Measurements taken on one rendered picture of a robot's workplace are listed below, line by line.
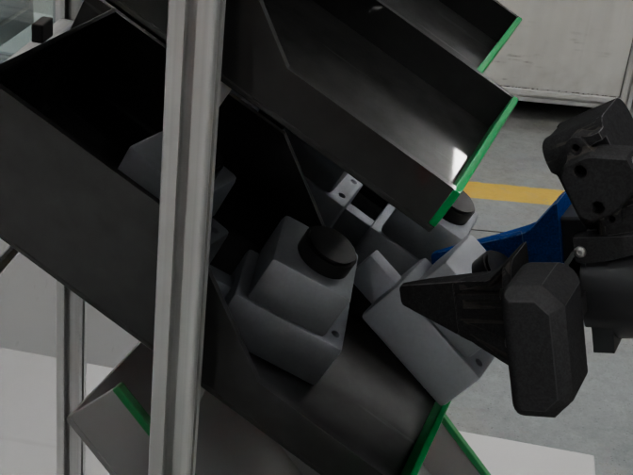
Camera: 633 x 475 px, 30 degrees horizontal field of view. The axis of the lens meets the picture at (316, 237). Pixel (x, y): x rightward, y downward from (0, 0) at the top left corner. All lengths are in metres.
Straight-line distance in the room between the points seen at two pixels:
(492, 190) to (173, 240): 3.41
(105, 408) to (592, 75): 4.02
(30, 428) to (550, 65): 3.54
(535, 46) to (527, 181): 0.66
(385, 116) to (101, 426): 0.22
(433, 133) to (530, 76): 3.94
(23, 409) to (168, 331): 0.68
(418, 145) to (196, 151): 0.12
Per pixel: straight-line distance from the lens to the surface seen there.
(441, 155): 0.56
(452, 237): 0.72
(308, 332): 0.61
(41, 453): 1.16
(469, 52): 0.72
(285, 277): 0.59
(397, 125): 0.56
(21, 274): 1.63
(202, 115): 0.49
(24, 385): 1.25
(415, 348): 0.61
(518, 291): 0.51
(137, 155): 0.60
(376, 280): 0.62
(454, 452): 0.91
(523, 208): 3.82
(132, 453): 0.64
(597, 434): 2.82
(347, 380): 0.65
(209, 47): 0.48
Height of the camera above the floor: 1.57
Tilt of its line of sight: 27 degrees down
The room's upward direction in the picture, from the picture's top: 6 degrees clockwise
